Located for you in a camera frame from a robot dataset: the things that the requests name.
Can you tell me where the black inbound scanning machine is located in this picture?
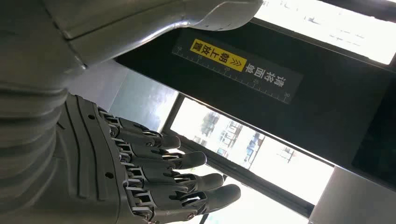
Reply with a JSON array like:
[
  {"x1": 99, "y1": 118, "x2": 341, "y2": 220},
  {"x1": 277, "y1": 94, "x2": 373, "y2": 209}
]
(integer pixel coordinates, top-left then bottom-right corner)
[{"x1": 114, "y1": 21, "x2": 396, "y2": 193}]

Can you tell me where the black yellow ruler sticker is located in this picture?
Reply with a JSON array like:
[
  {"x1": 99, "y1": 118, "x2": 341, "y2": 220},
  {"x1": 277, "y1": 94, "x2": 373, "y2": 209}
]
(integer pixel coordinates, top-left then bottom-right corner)
[{"x1": 172, "y1": 37, "x2": 304, "y2": 105}]

